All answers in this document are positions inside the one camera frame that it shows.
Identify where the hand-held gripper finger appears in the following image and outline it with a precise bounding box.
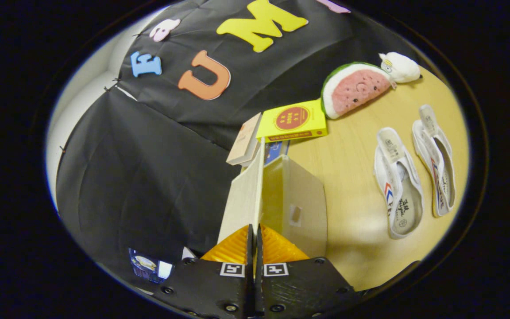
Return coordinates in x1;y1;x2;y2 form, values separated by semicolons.
255;224;362;319
153;224;255;319

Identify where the beige cardboard storage box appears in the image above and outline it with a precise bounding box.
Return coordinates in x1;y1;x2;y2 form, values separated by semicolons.
217;142;328;260

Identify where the white canvas shoe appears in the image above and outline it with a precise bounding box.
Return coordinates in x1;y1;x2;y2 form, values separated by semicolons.
373;127;424;240
412;104;456;218

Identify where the yellow book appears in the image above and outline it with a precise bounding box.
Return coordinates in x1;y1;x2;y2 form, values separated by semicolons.
256;98;328;143

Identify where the watermelon slice plush toy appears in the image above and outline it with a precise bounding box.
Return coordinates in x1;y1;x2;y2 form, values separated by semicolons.
321;62;393;120

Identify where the white plush toy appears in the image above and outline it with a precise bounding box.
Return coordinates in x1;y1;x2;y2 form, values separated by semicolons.
379;52;423;84

